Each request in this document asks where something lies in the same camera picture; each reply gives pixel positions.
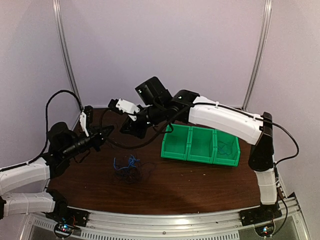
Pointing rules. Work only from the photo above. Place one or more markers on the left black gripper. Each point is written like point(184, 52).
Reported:
point(99, 139)

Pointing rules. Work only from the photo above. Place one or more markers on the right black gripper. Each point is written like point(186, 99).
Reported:
point(135, 129)

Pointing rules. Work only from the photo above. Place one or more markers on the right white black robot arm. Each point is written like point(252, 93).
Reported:
point(190, 107)

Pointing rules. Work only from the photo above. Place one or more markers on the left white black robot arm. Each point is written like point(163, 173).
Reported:
point(64, 145)

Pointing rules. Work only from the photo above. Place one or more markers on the left green plastic bin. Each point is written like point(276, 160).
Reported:
point(176, 142)

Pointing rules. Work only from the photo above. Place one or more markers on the green plastic bin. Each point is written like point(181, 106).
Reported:
point(176, 142)
point(202, 146)
point(227, 150)

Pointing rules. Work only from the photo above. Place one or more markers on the middle green plastic bin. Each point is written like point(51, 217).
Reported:
point(202, 146)

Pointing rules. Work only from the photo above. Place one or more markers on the right green plastic bin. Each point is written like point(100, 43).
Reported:
point(227, 150)

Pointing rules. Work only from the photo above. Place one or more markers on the left round circuit board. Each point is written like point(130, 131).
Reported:
point(62, 230)

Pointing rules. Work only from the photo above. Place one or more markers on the round circuit board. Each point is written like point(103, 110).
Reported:
point(265, 230)
point(62, 230)

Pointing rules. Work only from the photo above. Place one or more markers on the right round circuit board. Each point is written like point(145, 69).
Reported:
point(265, 230)

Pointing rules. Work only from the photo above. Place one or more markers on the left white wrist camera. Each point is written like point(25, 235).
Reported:
point(86, 118)

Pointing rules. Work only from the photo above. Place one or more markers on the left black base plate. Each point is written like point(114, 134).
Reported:
point(72, 217)

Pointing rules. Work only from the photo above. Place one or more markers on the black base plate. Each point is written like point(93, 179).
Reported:
point(72, 217)
point(260, 214)

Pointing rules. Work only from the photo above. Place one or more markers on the aluminium front rail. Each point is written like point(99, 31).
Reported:
point(223, 225)

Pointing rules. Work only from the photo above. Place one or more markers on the left aluminium frame post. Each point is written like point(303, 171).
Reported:
point(56, 4)

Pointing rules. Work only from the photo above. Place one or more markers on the aluminium frame post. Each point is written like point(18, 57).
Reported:
point(56, 4)
point(264, 31)

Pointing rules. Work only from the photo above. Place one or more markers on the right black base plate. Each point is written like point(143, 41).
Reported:
point(260, 214)

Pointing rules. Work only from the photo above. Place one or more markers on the right aluminium frame post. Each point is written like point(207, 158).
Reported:
point(264, 31)

